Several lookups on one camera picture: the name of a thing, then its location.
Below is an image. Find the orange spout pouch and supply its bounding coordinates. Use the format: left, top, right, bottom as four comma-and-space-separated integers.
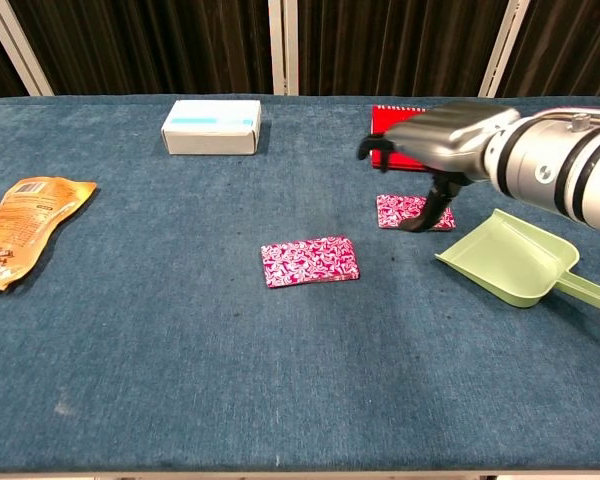
0, 175, 99, 292

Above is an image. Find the black pleated curtain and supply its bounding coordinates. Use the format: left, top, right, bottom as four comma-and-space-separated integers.
7, 0, 274, 96
297, 0, 510, 98

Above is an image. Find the white box with teal stripe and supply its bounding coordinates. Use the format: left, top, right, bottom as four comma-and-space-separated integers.
160, 99, 263, 157

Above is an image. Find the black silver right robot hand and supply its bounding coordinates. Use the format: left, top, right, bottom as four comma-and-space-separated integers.
356, 102, 521, 234

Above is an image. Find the pink white patterned block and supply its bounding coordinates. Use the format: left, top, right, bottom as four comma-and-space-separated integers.
375, 193, 457, 233
260, 235, 362, 290

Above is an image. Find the light green dustpan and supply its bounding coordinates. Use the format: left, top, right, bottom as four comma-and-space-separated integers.
433, 207, 600, 320

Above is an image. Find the white metal frame post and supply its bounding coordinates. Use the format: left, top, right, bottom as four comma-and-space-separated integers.
267, 0, 300, 97
0, 0, 56, 98
478, 0, 532, 99

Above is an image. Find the blue felt table cloth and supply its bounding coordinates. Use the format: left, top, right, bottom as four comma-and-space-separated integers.
0, 93, 600, 475

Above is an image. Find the red spiral notebook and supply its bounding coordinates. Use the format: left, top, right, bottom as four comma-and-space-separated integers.
368, 104, 432, 172

